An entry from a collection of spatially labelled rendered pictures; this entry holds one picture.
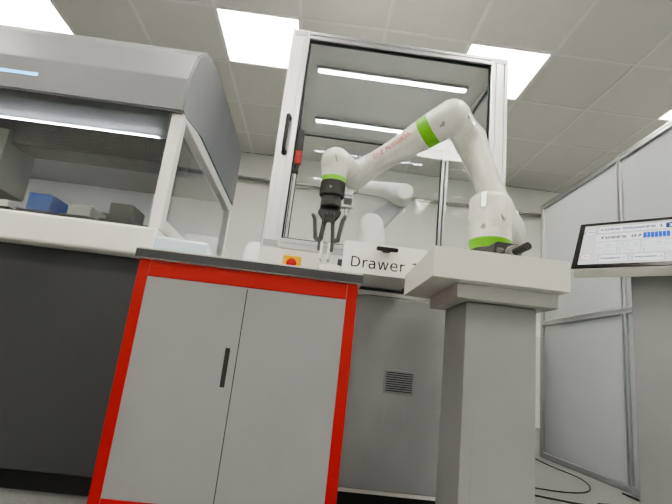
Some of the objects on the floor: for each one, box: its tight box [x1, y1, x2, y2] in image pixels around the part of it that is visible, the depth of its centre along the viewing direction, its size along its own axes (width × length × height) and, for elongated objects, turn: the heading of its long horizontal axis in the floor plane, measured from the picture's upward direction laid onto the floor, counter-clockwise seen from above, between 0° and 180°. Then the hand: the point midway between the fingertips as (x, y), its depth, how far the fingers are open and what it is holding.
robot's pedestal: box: [430, 283, 558, 504], centre depth 129 cm, size 30×30×76 cm
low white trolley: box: [87, 246, 364, 504], centre depth 145 cm, size 58×62×76 cm
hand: (325, 251), depth 164 cm, fingers closed
